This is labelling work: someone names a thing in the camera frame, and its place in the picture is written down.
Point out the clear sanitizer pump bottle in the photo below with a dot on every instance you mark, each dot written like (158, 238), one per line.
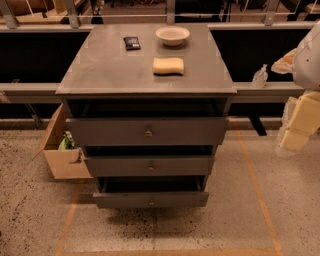
(260, 77)

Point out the brown cardboard box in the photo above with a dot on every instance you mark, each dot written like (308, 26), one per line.
(63, 163)

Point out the grey drawer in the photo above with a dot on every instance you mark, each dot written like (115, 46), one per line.
(147, 131)
(151, 199)
(149, 166)

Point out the green bag in box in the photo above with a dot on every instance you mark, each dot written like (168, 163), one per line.
(67, 141)

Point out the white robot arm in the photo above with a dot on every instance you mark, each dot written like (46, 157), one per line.
(306, 71)

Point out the grey middle drawer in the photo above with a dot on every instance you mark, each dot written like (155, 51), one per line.
(149, 166)

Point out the grey wooden drawer cabinet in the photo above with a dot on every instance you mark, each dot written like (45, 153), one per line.
(106, 80)

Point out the yellow sponge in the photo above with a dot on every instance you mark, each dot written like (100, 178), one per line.
(164, 66)

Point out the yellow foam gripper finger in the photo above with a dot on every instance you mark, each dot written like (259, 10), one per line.
(304, 121)
(285, 64)

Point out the grey bottom drawer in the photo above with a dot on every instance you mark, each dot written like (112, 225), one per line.
(151, 199)

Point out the white ceramic bowl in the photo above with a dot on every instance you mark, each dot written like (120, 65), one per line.
(172, 35)

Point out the black snack packet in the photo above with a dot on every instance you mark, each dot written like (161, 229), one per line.
(132, 43)

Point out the grey top drawer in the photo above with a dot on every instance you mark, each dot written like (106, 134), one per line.
(147, 131)

